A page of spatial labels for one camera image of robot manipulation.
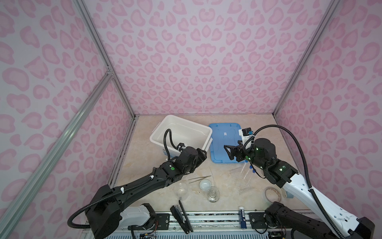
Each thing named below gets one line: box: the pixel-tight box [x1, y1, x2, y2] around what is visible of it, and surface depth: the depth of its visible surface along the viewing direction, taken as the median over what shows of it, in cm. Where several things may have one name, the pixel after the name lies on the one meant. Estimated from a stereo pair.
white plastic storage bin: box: [149, 115, 213, 159], surface depth 97 cm
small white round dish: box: [199, 178, 212, 192], surface depth 86 cm
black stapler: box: [170, 199, 194, 235], surface depth 75 cm
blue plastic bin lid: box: [209, 122, 245, 164], surface depth 109 cm
